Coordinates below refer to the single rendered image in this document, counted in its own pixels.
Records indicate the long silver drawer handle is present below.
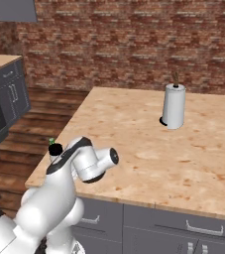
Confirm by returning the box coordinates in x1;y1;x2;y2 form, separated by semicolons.
184;219;225;237

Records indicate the grey wall cabinet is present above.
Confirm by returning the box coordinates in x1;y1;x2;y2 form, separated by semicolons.
0;0;39;24

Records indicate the wide grey drawer front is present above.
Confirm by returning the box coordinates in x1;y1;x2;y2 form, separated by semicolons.
122;203;225;241

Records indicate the white paper towel roll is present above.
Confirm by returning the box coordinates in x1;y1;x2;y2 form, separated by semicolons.
162;82;187;131

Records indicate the grey cupboard door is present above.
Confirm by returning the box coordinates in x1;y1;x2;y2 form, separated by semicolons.
71;226;125;254
0;76;32;126
122;225;200;254
197;236;225;254

